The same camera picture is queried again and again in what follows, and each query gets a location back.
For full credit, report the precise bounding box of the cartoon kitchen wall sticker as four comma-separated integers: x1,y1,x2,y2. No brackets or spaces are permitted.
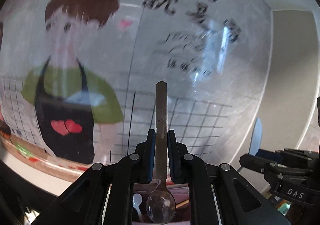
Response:
1,0,272,181

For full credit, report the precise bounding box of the wooden chopstick right in holder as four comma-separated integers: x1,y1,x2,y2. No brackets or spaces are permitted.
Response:
176,199,189,209

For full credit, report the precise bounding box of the white plastic spoon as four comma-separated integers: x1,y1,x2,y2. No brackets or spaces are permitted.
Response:
133,193,144,223

